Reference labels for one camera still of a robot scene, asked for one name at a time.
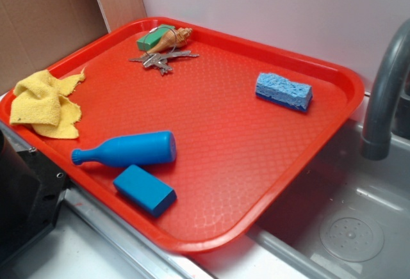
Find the light blue sponge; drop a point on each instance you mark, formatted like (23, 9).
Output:
(280, 90)

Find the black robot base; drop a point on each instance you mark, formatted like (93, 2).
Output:
(32, 189)

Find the red plastic tray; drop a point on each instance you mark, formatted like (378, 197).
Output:
(236, 152)

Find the blue plastic bottle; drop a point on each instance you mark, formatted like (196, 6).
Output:
(123, 151)

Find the silver key bunch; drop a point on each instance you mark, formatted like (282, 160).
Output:
(160, 60)

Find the blue rectangular block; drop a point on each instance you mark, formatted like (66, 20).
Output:
(145, 190)

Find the tan seashell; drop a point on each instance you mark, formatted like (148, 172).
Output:
(171, 39)

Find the green rectangular block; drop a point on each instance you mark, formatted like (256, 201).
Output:
(152, 38)

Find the yellow cloth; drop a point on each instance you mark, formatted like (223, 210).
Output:
(42, 103)

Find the grey sink basin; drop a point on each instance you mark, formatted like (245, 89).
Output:
(343, 217)

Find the grey faucet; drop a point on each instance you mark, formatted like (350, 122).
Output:
(388, 107)

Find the brown cardboard panel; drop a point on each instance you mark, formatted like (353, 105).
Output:
(37, 33)

